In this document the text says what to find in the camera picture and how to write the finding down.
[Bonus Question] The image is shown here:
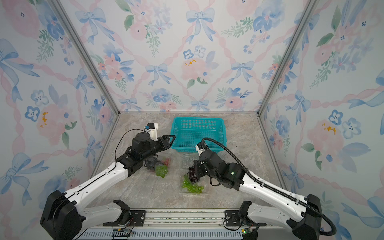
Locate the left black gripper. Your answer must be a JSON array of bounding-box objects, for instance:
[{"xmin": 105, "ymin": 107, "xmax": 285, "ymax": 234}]
[{"xmin": 142, "ymin": 134, "xmax": 176, "ymax": 162}]

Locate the clear clamshell container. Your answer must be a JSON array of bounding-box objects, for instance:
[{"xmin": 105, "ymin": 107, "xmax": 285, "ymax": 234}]
[
  {"xmin": 180, "ymin": 153, "xmax": 209, "ymax": 196},
  {"xmin": 144, "ymin": 155, "xmax": 172, "ymax": 178}
]

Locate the pink red grape bunch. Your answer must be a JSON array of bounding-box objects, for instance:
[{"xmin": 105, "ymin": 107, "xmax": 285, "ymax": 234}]
[{"xmin": 163, "ymin": 158, "xmax": 171, "ymax": 167}]

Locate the small green grape bunch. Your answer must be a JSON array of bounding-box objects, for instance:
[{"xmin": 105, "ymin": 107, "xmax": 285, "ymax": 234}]
[{"xmin": 182, "ymin": 175, "xmax": 205, "ymax": 194}]

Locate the dark blue grape bunch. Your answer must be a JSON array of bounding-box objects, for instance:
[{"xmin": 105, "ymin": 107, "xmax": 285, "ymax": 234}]
[{"xmin": 144, "ymin": 157, "xmax": 162, "ymax": 172}]

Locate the green grape leaf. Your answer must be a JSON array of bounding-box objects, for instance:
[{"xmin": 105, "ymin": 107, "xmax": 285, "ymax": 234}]
[{"xmin": 155, "ymin": 165, "xmax": 169, "ymax": 178}]

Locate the purple red grape bunch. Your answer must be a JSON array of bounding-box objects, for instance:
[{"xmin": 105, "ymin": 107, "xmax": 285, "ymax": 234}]
[{"xmin": 187, "ymin": 167, "xmax": 199, "ymax": 184}]

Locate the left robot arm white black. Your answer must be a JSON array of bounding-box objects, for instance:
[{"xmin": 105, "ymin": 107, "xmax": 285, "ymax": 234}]
[{"xmin": 40, "ymin": 132, "xmax": 176, "ymax": 240}]

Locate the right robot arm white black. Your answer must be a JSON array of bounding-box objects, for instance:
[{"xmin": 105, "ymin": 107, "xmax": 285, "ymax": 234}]
[{"xmin": 194, "ymin": 149, "xmax": 323, "ymax": 240}]

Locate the teal plastic basket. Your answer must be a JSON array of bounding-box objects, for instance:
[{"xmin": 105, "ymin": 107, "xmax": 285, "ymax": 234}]
[{"xmin": 171, "ymin": 117, "xmax": 227, "ymax": 153}]

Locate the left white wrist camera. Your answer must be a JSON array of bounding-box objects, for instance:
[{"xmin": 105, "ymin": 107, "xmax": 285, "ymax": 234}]
[{"xmin": 145, "ymin": 123, "xmax": 159, "ymax": 141}]

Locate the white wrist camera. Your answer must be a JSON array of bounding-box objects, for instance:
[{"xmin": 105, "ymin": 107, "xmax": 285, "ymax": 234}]
[
  {"xmin": 196, "ymin": 143, "xmax": 208, "ymax": 156},
  {"xmin": 145, "ymin": 123, "xmax": 159, "ymax": 141}
]

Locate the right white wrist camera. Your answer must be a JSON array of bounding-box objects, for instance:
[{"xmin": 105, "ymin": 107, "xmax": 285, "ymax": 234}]
[{"xmin": 196, "ymin": 143, "xmax": 208, "ymax": 156}]

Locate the black corrugated cable conduit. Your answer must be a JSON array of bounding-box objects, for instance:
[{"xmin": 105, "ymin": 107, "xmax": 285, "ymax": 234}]
[{"xmin": 200, "ymin": 137, "xmax": 337, "ymax": 237}]

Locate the thin black left cable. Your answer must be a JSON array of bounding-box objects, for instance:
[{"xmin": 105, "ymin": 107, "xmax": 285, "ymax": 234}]
[{"xmin": 113, "ymin": 128, "xmax": 148, "ymax": 164}]

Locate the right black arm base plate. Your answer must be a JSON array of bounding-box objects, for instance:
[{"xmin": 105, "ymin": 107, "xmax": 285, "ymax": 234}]
[{"xmin": 223, "ymin": 210, "xmax": 267, "ymax": 230}]

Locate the aluminium front rail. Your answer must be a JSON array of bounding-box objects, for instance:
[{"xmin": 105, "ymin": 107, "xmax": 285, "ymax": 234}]
[{"xmin": 73, "ymin": 210, "xmax": 298, "ymax": 240}]

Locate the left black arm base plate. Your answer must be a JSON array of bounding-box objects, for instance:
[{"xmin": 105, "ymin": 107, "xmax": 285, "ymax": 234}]
[{"xmin": 103, "ymin": 210, "xmax": 146, "ymax": 227}]

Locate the left aluminium corner post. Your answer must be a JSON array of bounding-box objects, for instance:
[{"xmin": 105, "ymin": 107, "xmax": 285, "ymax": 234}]
[{"xmin": 47, "ymin": 0, "xmax": 121, "ymax": 115}]

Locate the aluminium corner post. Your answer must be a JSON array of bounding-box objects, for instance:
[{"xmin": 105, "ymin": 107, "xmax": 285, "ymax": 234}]
[
  {"xmin": 47, "ymin": 0, "xmax": 121, "ymax": 115},
  {"xmin": 257, "ymin": 0, "xmax": 319, "ymax": 116}
]

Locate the right aluminium corner post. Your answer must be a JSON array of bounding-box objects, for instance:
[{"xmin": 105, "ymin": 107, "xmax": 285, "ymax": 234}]
[{"xmin": 257, "ymin": 0, "xmax": 319, "ymax": 116}]

